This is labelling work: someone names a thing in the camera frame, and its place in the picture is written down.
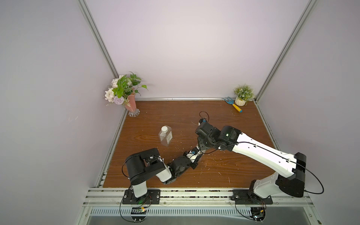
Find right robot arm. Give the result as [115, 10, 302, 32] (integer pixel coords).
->
[196, 120, 307, 199]

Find small potted green plant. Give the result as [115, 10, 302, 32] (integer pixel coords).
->
[233, 84, 255, 107]

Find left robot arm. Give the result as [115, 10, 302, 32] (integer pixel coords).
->
[124, 146, 204, 199]

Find white bottle cap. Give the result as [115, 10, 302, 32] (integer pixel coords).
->
[161, 126, 169, 133]

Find pink vase with flowers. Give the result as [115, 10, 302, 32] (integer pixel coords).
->
[104, 71, 148, 118]

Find aluminium front rail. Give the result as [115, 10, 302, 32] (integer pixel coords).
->
[83, 188, 313, 207]

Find blue yellow garden trowel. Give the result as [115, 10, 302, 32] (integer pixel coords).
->
[222, 97, 242, 113]

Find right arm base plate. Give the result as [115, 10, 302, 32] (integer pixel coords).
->
[230, 189, 273, 205]

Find square clear plastic bottle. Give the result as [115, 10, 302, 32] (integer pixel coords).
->
[158, 126, 173, 147]

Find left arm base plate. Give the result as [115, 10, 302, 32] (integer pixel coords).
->
[122, 189, 161, 205]

